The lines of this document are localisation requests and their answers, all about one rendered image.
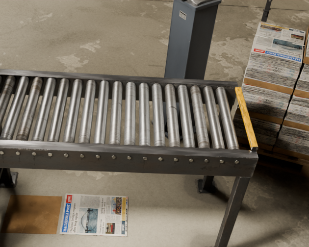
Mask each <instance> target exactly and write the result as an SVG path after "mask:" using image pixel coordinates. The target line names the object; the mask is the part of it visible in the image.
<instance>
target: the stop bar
mask: <svg viewBox="0 0 309 247"><path fill-rule="evenodd" d="M235 92H236V96H237V100H238V103H239V107H240V111H241V115H242V118H243V121H244V125H245V129H246V133H247V136H248V140H249V144H250V147H251V150H258V144H257V141H256V137H255V134H254V130H253V127H252V123H251V120H250V116H249V113H248V109H247V106H246V102H245V99H244V95H243V92H242V89H241V87H235Z"/></svg>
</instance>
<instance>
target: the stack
mask: <svg viewBox="0 0 309 247"><path fill-rule="evenodd" d="M305 33H306V32H305V31H301V30H297V29H293V28H289V27H284V26H279V25H273V24H268V23H263V22H259V25H258V28H257V32H256V35H255V37H254V41H253V45H252V50H251V53H250V57H249V61H248V65H247V68H246V70H245V74H244V78H249V79H254V80H258V81H262V82H267V83H271V84H275V85H280V86H283V87H287V88H291V89H293V87H294V85H295V89H297V90H301V91H306V92H309V64H305V63H303V60H304V51H305V43H306V35H305ZM243 80H244V79H243ZM243 82H244V81H243ZM241 89H242V92H243V95H244V99H245V102H246V106H247V109H248V111H252V112H256V113H260V114H265V115H268V116H273V117H277V118H281V119H283V117H284V120H287V121H291V122H295V123H299V124H305V125H309V99H308V98H304V97H300V96H295V95H293V92H292V94H291V95H290V94H286V93H282V92H278V91H273V90H269V89H265V88H261V87H257V86H253V85H249V84H245V83H242V87H241ZM237 104H238V105H237V107H236V110H237V108H239V109H240V107H239V103H237ZM236 110H235V114H234V118H233V124H234V128H235V132H236V136H237V137H240V138H243V139H247V140H248V136H247V133H246V129H245V125H244V121H243V118H242V115H240V114H237V113H236ZM250 120H251V123H252V127H253V130H254V134H255V137H256V141H257V142H258V143H262V144H265V145H269V146H273V145H274V147H277V148H282V149H286V150H290V151H294V152H298V153H301V154H305V155H309V131H305V130H301V129H297V128H293V127H289V126H286V125H283V123H282V124H279V123H274V122H270V121H266V120H261V119H257V118H253V117H250ZM257 153H258V154H262V155H266V156H270V157H274V158H277V159H281V160H285V161H288V162H292V163H296V164H300V165H302V167H301V169H300V170H297V169H293V168H290V167H286V166H282V165H278V164H275V163H271V162H267V161H263V160H259V159H258V161H257V164H259V165H263V166H266V167H270V168H274V169H277V170H281V171H285V172H288V173H293V174H297V175H300V176H304V177H308V178H309V160H305V159H301V158H297V157H293V156H289V155H285V154H281V153H277V152H273V149H272V150H271V151H270V150H266V149H262V148H258V150H257Z"/></svg>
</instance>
